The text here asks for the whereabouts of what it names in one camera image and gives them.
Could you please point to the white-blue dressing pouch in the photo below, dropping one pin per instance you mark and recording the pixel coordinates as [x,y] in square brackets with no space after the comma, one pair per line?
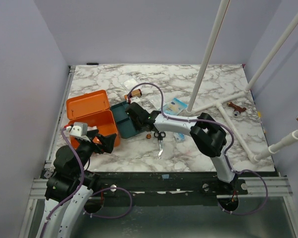
[174,107]

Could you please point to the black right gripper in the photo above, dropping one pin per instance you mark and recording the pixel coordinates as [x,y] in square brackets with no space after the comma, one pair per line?
[134,110]

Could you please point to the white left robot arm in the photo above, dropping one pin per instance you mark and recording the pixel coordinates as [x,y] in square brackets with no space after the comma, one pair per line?
[70,185]

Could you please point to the brown medicine bottle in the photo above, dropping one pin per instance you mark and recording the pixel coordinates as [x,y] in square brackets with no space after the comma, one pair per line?
[134,93]

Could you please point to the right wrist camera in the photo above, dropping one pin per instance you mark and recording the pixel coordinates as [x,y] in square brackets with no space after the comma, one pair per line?
[134,99]

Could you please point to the orange medicine kit box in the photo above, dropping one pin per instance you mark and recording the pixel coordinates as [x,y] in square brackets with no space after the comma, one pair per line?
[94,110]

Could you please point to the clear plastic packet far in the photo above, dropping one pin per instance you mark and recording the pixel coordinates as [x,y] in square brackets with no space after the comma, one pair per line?
[129,84]

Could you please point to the teal divided tray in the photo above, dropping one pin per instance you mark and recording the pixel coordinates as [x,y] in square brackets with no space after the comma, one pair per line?
[123,122]

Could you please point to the white PVC pipe frame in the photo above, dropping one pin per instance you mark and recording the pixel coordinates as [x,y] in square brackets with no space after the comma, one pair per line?
[267,56]

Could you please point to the black-handled scissors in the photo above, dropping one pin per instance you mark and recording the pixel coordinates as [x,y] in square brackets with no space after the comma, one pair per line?
[160,135]

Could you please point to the clear gauze pad packet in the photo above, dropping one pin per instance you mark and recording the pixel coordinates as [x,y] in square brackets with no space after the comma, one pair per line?
[156,101]

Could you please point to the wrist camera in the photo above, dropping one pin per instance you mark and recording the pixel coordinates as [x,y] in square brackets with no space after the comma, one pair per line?
[134,99]
[77,129]

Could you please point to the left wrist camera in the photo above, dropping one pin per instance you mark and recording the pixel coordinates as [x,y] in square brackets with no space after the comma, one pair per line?
[77,129]

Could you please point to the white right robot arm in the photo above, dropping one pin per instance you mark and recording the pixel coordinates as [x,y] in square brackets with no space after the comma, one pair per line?
[208,135]

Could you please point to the alcohol pad packets bag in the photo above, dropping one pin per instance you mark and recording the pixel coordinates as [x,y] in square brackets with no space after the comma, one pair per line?
[179,137]

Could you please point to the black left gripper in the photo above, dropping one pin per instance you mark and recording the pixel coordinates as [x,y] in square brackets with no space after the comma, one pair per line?
[107,142]

